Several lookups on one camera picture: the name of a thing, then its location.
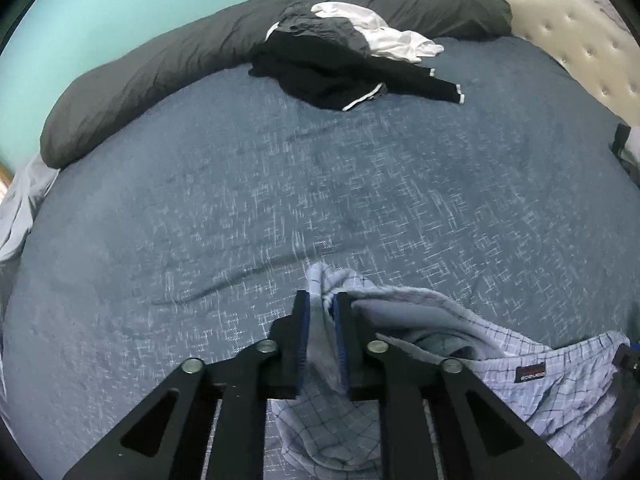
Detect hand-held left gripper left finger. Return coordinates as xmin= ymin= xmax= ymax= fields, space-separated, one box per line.
xmin=62 ymin=290 xmax=311 ymax=480

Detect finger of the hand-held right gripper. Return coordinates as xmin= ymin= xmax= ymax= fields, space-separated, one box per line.
xmin=613 ymin=343 xmax=640 ymax=377

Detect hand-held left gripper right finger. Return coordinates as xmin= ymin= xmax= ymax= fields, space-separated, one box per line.
xmin=334 ymin=291 xmax=581 ymax=480

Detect blue plaid shorts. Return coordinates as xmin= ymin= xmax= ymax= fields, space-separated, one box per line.
xmin=267 ymin=262 xmax=632 ymax=471

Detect stack of folded grey clothes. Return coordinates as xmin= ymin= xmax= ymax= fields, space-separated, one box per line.
xmin=622 ymin=127 xmax=640 ymax=183

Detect black garment with white trim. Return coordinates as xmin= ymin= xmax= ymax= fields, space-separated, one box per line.
xmin=248 ymin=35 xmax=466 ymax=112

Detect dark grey long pillow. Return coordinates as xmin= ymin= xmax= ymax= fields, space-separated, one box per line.
xmin=40 ymin=0 xmax=513 ymax=170

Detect light grey blanket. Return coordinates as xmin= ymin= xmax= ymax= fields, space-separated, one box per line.
xmin=0 ymin=152 xmax=61 ymax=261

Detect dark grey garment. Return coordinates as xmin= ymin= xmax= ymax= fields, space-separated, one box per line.
xmin=265 ymin=4 xmax=373 ymax=56

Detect cream tufted headboard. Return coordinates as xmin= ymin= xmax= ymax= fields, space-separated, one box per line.
xmin=472 ymin=0 xmax=640 ymax=116

